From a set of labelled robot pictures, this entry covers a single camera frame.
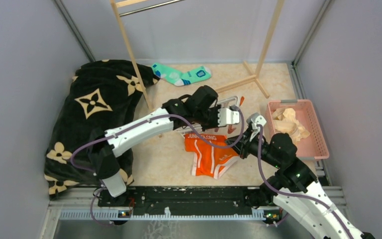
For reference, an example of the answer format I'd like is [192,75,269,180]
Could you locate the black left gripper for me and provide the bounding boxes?
[193,104,227,131]

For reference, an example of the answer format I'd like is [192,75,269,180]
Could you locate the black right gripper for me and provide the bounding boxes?
[224,126,282,168]

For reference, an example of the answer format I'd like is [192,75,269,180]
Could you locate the white plastic clip hanger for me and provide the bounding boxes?
[176,96,241,135]

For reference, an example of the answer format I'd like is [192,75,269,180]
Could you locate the orange underwear white trim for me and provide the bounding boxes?
[184,133,240,179]

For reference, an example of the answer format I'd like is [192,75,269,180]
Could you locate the pink perforated plastic basket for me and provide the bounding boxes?
[266,100,330,160]

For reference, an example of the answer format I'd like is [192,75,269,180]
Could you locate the wooden drying rack frame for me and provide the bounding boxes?
[109,0,286,138]

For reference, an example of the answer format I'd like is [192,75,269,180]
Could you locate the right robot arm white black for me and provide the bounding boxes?
[226,129,374,239]

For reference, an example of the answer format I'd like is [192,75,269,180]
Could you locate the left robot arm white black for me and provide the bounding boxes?
[87,85,220,206]

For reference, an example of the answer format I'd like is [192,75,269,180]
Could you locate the salmon pink clothes peg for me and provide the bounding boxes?
[227,125,237,134]

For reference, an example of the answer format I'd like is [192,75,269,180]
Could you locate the orange clothes peg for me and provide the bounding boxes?
[239,96,245,106]

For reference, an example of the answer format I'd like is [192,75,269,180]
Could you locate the green patterned sock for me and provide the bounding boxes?
[151,63,212,87]

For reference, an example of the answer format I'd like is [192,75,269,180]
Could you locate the beige cloth in basket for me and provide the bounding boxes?
[272,108,311,144]

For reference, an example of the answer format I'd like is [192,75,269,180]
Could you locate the black floral blanket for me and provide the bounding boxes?
[44,59,160,200]

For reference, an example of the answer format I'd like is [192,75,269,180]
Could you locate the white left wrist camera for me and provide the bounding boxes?
[217,105,241,127]

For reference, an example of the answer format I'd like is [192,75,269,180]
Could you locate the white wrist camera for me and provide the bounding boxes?
[217,105,241,127]
[246,113,267,132]

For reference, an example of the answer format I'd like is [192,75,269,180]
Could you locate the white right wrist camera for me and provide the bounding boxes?
[246,113,267,132]

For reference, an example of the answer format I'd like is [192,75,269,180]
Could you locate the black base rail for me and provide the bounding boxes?
[98,185,287,225]

